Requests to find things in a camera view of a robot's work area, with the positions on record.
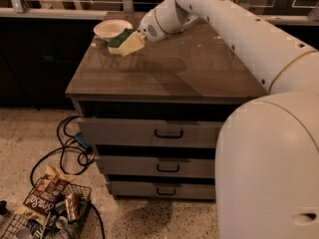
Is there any white paper bowl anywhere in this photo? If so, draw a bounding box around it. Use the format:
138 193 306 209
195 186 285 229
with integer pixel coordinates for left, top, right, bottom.
94 19 133 41

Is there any metal railing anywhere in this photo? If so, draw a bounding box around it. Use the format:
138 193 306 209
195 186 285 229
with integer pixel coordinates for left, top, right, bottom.
0 0 319 27

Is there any black wire basket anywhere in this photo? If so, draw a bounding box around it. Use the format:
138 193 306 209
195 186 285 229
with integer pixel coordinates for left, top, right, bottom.
1 184 91 239

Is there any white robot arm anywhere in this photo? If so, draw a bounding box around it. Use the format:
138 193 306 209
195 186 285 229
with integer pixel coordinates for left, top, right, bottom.
126 0 319 239

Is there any grey drawer cabinet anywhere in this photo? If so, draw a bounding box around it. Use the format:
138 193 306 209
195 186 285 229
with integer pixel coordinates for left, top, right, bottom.
66 22 265 186

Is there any copper drink can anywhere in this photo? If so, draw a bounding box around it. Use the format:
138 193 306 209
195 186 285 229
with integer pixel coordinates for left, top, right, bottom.
65 193 80 222

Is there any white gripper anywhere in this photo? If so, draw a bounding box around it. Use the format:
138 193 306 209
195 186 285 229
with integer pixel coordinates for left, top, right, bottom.
118 10 163 57

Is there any green and yellow sponge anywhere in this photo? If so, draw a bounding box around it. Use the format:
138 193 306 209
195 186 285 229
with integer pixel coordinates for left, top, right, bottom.
108 28 135 56

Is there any brown snack bag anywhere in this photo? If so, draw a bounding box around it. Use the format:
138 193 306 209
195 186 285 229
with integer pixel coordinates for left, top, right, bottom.
15 164 76 225

